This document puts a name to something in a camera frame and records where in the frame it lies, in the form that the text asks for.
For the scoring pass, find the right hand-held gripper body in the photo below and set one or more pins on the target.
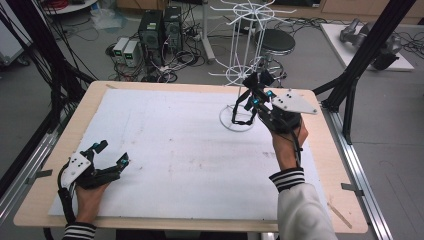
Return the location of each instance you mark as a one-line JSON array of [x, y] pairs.
[[293, 103]]

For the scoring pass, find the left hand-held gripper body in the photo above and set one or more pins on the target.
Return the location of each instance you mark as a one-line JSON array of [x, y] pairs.
[[75, 166]]

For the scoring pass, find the black bow tie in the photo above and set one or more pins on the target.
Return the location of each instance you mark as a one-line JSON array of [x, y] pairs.
[[257, 80]]

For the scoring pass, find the person's left hand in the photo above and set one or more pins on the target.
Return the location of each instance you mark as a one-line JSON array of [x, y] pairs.
[[87, 203]]

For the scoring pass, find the person's right hand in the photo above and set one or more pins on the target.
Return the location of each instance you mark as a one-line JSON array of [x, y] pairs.
[[286, 146]]

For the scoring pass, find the grey metal clip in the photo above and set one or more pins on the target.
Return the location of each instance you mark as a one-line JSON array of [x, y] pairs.
[[351, 188], [42, 174]]

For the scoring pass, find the black round stool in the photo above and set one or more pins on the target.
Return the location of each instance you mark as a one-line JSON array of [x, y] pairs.
[[276, 41]]

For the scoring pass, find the white foam mat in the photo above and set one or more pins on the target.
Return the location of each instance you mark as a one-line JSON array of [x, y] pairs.
[[173, 140]]

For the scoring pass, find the white floor board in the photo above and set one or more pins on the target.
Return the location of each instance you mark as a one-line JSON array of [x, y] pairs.
[[336, 43]]

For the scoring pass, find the grey metal table leg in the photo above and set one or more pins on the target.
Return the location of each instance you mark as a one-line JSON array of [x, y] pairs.
[[207, 36]]

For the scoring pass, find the grey power supply unit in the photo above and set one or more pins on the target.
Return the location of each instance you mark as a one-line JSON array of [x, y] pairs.
[[120, 48], [131, 53]]

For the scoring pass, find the grey robot part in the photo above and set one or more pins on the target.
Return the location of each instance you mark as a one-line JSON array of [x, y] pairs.
[[383, 43]]

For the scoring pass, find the black computer tower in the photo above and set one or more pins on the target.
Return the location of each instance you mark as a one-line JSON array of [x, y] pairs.
[[172, 28], [150, 35]]

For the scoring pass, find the thin wooden stick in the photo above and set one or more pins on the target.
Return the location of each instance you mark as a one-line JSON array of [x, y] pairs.
[[339, 215]]

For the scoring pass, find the clear plastic bag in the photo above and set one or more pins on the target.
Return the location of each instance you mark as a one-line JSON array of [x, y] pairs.
[[106, 18]]

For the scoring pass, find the round white table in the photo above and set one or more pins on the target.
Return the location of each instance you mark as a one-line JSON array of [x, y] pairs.
[[71, 7]]

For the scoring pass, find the aluminium rail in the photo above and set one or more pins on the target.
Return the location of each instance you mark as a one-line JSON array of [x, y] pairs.
[[23, 173], [363, 180]]

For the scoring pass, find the black metal frame post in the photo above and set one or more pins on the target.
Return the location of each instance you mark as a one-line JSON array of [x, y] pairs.
[[363, 53]]

